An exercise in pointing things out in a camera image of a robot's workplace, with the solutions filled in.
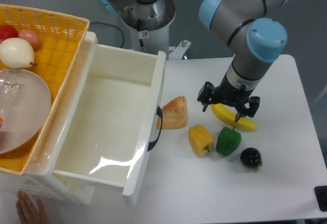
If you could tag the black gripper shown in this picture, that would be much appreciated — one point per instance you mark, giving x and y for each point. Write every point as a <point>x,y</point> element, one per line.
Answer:
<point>227,94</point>

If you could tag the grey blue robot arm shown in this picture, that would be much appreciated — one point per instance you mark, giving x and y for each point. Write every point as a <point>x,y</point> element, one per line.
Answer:
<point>257,41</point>

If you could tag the green bell pepper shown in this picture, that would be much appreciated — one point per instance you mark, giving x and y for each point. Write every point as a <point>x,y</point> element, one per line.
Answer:
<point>228,141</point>

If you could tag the yellow bell pepper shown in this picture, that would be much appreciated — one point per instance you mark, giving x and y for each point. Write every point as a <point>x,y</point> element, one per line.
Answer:
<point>200,139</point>

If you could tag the person's hand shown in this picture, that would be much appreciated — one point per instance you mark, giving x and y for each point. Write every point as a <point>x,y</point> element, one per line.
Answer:
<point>28,212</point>

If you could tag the golden bread pastry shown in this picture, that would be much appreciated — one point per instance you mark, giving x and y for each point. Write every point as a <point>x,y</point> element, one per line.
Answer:
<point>174,113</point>

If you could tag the dark purple mangosteen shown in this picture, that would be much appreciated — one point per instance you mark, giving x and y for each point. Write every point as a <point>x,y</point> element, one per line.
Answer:
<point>251,158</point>

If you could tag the white open drawer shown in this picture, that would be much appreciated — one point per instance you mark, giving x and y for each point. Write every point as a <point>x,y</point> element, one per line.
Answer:
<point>114,125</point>

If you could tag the yellow wicker basket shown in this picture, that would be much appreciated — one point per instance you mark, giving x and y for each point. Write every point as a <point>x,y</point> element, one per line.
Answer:
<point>61,35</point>

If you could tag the white drawer cabinet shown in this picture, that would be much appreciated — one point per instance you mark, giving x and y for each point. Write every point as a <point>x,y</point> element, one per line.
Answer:
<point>40,179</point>

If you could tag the beige plate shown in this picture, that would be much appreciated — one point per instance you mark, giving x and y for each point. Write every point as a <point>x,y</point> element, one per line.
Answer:
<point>28,112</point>

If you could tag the pink peach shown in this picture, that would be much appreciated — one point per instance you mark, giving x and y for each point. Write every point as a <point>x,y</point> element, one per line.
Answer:
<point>31,37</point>

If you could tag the white pear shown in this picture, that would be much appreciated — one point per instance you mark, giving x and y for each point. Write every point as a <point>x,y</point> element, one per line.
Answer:
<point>17,53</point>

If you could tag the red tomato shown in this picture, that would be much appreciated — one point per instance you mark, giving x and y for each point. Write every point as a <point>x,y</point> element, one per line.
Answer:
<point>7,31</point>

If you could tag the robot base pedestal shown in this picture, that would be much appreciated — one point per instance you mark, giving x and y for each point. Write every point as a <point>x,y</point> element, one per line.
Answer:
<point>149,27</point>

